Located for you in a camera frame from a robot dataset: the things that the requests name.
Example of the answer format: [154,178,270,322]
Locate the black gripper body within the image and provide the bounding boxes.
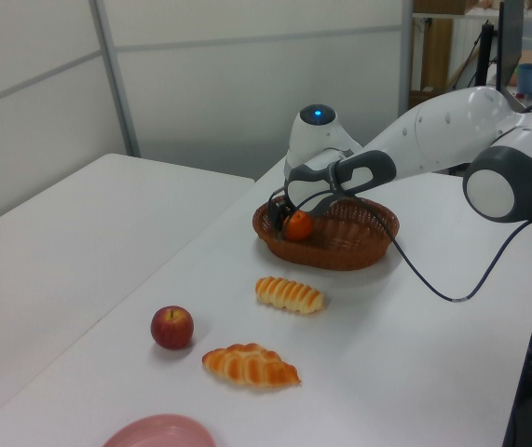
[274,195,297,223]

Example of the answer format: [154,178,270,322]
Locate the toy orange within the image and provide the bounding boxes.
[282,210,315,242]

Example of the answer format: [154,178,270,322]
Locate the striped toy bread roll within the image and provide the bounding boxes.
[254,275,326,315]

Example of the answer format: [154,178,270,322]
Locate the braided toy bread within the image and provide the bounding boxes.
[201,343,303,388]

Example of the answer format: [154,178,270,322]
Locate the red toy apple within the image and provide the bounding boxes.
[150,305,195,350]

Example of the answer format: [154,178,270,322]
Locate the brown woven basket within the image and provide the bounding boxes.
[252,195,401,272]

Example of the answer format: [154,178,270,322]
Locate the pink plate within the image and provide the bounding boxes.
[102,413,219,447]

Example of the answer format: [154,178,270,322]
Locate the brown cardboard panel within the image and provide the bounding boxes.
[421,18,453,92]

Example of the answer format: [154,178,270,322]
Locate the black tripod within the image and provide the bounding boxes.
[451,20,498,89]

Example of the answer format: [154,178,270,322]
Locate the blue cup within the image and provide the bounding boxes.
[516,63,532,97]

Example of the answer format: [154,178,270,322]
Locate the black monitor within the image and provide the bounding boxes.
[496,0,525,92]

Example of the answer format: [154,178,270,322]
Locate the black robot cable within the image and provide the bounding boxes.
[293,193,532,303]

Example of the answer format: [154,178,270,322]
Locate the grey partition post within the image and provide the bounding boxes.
[88,0,142,158]
[400,0,416,113]

